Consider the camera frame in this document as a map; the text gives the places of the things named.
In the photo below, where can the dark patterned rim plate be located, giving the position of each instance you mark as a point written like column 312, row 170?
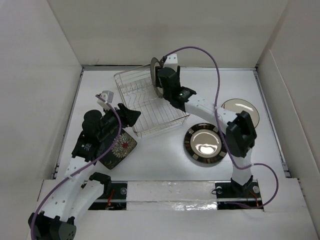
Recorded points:
column 203, row 143

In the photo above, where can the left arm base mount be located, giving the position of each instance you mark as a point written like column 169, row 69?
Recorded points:
column 114, row 197

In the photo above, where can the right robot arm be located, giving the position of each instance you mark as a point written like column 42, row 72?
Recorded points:
column 236, row 129

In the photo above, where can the black square floral plate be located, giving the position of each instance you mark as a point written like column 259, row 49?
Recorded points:
column 122, row 148

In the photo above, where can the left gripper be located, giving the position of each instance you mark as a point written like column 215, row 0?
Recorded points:
column 128, row 116

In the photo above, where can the wire dish rack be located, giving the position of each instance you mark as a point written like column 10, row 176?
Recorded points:
column 137, row 93

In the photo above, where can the brown rimmed cream plate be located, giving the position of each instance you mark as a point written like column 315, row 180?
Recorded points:
column 155, row 66

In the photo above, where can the cream plate with tree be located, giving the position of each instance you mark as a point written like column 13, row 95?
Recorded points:
column 238, row 105

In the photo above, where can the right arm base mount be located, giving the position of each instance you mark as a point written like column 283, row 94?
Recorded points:
column 230, row 195

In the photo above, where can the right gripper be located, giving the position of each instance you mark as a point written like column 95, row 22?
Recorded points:
column 178, row 72

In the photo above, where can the silver taped front rail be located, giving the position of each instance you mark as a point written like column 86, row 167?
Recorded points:
column 170, row 196

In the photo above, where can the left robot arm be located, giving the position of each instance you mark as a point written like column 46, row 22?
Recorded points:
column 58, row 213

